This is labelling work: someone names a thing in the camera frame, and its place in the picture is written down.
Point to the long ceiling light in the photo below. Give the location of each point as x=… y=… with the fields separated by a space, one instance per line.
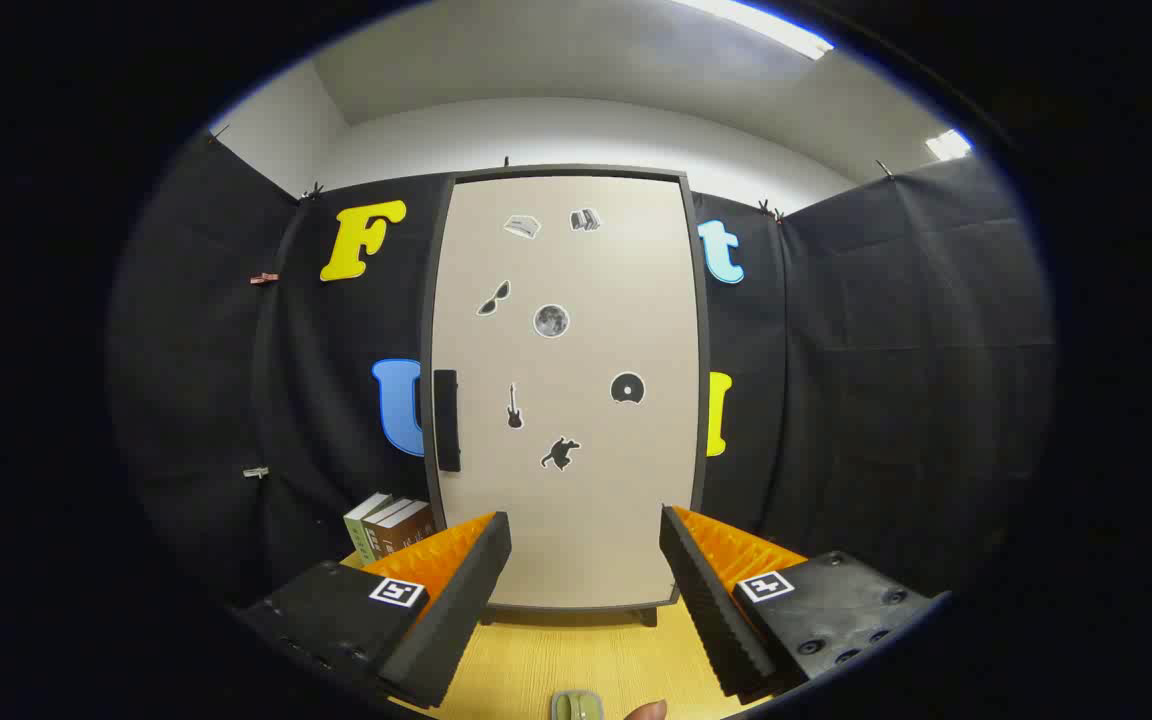
x=766 y=25

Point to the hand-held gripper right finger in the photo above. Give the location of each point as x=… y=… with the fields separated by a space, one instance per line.
x=711 y=610

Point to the pale green translucent cup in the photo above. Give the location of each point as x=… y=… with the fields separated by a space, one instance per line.
x=576 y=706

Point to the reddish cloth clip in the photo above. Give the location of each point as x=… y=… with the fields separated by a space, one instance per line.
x=263 y=278

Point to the small ceiling light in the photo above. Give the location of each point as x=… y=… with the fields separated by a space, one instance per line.
x=948 y=145

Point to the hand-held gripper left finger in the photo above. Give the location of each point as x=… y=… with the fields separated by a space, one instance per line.
x=456 y=610

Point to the black backdrop cloth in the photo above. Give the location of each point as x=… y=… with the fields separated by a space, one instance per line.
x=886 y=350

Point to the black cloth clip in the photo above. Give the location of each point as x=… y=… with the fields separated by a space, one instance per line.
x=313 y=191
x=770 y=209
x=884 y=170

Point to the silver cloth clip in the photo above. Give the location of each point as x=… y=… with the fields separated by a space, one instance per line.
x=256 y=471

